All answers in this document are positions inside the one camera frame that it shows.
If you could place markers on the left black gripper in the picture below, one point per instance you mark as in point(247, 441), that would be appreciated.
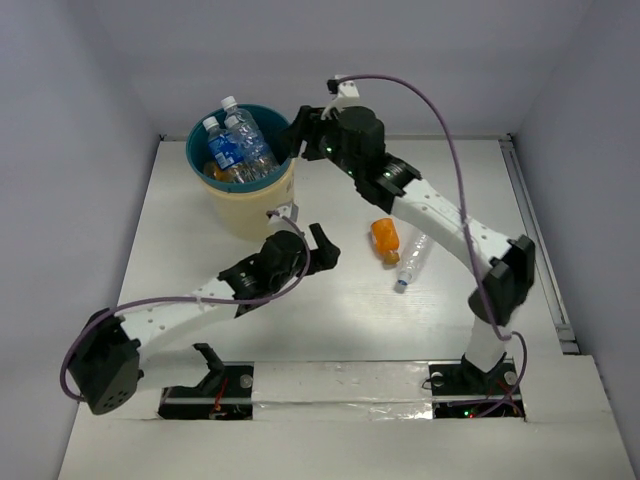
point(314, 248)

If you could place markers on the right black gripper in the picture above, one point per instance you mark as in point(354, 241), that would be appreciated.
point(296, 133)

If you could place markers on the blue label water bottle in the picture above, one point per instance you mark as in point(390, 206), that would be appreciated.
point(260, 157)

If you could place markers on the small orange bottle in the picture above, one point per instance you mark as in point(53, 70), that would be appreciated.
point(385, 241)

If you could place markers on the orange floral label bottle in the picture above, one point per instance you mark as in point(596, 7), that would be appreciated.
point(212, 170)

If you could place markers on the clear bottle white cap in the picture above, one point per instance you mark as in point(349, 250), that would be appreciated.
point(413, 258)

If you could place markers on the clear crushed bottle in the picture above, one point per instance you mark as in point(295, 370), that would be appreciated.
point(240, 122)

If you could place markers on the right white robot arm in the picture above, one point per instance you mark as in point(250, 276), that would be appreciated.
point(505, 266)

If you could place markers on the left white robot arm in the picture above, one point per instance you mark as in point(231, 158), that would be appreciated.
point(124, 350)

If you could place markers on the teal and cream bin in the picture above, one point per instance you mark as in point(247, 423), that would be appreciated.
point(241, 208)

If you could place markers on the silver tape strip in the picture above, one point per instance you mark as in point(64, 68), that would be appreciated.
point(341, 391)

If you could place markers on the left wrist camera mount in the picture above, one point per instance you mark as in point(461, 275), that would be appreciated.
point(287, 211)

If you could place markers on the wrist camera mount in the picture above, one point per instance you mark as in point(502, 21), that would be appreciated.
point(287, 211)
point(345, 94)

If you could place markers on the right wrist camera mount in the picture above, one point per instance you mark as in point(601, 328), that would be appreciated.
point(345, 94)

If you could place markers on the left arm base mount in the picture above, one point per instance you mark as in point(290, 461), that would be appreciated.
point(230, 399)

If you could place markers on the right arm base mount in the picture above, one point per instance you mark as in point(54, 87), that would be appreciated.
point(454, 397)

